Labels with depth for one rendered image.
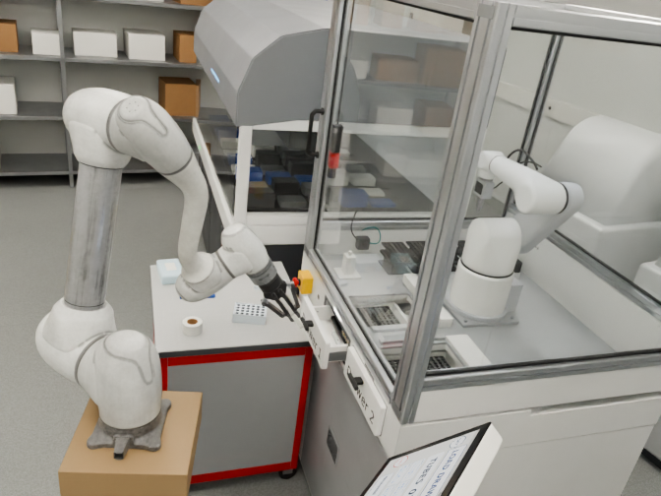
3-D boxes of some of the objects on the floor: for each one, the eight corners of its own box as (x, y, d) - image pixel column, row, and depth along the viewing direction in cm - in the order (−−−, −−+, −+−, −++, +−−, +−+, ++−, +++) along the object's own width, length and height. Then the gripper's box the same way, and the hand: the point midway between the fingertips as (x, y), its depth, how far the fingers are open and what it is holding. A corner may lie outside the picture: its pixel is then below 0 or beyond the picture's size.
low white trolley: (156, 507, 232) (155, 351, 198) (151, 402, 284) (150, 265, 251) (297, 485, 250) (318, 340, 217) (269, 390, 302) (281, 261, 269)
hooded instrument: (220, 385, 301) (241, 19, 224) (189, 230, 458) (195, -16, 380) (429, 364, 340) (508, 46, 262) (334, 229, 496) (366, 5, 418)
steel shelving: (-98, 193, 454) (-160, -103, 367) (-88, 171, 493) (-142, -101, 406) (325, 179, 607) (351, -32, 520) (307, 163, 646) (330, -35, 559)
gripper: (251, 293, 183) (287, 341, 196) (285, 272, 183) (320, 321, 196) (246, 281, 189) (282, 329, 202) (280, 261, 189) (314, 309, 202)
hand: (296, 318), depth 197 cm, fingers closed
